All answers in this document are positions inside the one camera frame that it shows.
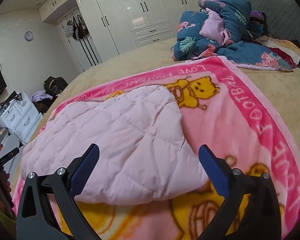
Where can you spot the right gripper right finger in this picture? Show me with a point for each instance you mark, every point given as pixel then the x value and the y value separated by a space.
pixel 262 217

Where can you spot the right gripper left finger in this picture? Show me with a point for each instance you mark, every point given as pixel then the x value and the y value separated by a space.
pixel 36 219

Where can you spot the pink quilted jacket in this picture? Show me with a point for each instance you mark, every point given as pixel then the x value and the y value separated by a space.
pixel 144 155

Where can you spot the purple clothes pile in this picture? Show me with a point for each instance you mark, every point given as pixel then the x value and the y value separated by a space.
pixel 40 95

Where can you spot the white drawer chest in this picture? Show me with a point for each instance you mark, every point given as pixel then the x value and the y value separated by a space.
pixel 21 117

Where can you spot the dark bag pile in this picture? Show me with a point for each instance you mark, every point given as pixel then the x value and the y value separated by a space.
pixel 53 86

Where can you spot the beige bed sheet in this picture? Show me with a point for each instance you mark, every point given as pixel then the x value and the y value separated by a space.
pixel 281 88

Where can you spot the hanging bags on door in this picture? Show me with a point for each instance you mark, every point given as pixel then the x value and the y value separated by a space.
pixel 76 28

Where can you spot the red white striped pillow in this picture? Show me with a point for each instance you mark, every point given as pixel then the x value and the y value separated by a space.
pixel 287 50

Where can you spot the white wardrobe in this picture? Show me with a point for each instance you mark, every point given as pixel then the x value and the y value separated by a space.
pixel 115 26

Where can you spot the blue floral quilt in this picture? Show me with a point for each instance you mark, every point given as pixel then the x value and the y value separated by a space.
pixel 226 28

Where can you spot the grey upholstered headboard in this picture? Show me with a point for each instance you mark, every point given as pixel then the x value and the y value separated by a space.
pixel 282 18

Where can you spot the round wall clock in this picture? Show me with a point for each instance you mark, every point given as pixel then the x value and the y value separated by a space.
pixel 29 36

